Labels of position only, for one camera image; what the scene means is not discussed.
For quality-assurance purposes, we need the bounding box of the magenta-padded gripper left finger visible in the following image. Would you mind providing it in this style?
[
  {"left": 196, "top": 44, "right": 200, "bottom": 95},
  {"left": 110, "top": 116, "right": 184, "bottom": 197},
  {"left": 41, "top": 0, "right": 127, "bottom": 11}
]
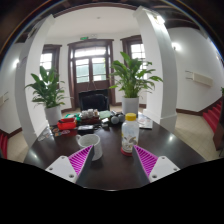
[{"left": 44, "top": 144, "right": 96, "bottom": 186}]

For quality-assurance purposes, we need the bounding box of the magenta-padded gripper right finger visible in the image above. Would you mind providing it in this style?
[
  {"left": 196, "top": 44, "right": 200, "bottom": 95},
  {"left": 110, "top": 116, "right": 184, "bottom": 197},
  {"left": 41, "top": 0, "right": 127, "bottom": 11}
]
[{"left": 131, "top": 144, "right": 181, "bottom": 186}]

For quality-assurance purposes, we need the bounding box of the clear bottle with yellow cap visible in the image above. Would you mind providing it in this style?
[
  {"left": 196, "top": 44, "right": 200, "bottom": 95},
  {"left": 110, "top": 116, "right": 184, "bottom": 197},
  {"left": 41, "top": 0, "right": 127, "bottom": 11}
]
[{"left": 120, "top": 112, "right": 140, "bottom": 156}]

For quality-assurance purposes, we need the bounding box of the white speckled mug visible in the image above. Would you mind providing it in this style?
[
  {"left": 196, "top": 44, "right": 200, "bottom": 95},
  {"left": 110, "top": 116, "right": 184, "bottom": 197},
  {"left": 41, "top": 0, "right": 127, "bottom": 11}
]
[{"left": 75, "top": 133, "right": 104, "bottom": 162}]

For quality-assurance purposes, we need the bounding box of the red plastic basket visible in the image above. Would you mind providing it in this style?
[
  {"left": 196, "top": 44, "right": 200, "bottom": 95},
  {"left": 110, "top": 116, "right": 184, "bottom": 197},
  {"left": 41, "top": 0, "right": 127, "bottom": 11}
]
[{"left": 56, "top": 117, "right": 78, "bottom": 131}]

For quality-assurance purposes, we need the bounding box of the flat black device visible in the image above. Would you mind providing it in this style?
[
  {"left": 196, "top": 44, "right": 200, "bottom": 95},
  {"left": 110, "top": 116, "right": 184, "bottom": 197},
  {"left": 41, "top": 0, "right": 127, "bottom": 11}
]
[{"left": 77, "top": 124, "right": 95, "bottom": 134}]

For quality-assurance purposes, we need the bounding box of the white printed paper sheet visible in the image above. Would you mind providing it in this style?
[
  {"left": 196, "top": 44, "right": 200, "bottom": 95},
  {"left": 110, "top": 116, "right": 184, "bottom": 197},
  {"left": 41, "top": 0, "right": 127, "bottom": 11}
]
[{"left": 137, "top": 113, "right": 154, "bottom": 130}]

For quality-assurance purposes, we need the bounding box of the red carpeted staircase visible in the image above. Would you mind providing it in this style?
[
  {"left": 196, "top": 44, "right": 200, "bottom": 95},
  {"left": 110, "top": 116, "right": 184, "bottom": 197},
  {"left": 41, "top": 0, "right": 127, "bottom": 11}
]
[
  {"left": 0, "top": 130, "right": 9, "bottom": 160},
  {"left": 202, "top": 99, "right": 224, "bottom": 134}
]

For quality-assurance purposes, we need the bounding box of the dark round teapot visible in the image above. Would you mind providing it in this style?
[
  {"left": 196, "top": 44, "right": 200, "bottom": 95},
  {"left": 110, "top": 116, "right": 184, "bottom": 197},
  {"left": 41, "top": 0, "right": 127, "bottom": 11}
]
[{"left": 109, "top": 113, "right": 126, "bottom": 126}]

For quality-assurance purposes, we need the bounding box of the green folded cloth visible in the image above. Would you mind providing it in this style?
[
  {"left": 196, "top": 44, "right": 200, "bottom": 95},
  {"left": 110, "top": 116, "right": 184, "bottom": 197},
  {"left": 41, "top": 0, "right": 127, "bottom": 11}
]
[{"left": 99, "top": 109, "right": 112, "bottom": 120}]

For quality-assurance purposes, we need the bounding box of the black office chair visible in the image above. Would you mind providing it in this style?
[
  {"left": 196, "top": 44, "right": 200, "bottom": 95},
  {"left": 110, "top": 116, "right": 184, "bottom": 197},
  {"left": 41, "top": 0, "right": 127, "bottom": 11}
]
[{"left": 78, "top": 88, "right": 111, "bottom": 112}]

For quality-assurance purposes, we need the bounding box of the potted plant in white pot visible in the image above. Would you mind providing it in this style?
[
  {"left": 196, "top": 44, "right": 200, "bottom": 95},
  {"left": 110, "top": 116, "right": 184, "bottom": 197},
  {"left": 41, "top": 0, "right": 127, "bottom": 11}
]
[
  {"left": 108, "top": 51, "right": 164, "bottom": 116},
  {"left": 24, "top": 65, "right": 69, "bottom": 127}
]

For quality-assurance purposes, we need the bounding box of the brown glazed double door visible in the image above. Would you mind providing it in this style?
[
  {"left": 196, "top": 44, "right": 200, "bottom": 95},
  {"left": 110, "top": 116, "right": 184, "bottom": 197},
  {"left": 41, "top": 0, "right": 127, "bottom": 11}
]
[{"left": 67, "top": 38, "right": 116, "bottom": 109}]

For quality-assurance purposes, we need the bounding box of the brown framed window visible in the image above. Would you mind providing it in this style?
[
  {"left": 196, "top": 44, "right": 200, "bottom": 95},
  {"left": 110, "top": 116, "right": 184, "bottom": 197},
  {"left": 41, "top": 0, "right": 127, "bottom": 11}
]
[
  {"left": 39, "top": 44, "right": 63, "bottom": 82},
  {"left": 120, "top": 34, "right": 148, "bottom": 81}
]

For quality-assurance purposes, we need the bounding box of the white wall radiator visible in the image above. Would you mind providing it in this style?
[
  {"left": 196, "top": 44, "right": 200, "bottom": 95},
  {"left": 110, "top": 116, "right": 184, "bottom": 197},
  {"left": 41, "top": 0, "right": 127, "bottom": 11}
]
[
  {"left": 185, "top": 69, "right": 214, "bottom": 88},
  {"left": 0, "top": 92, "right": 10, "bottom": 108}
]

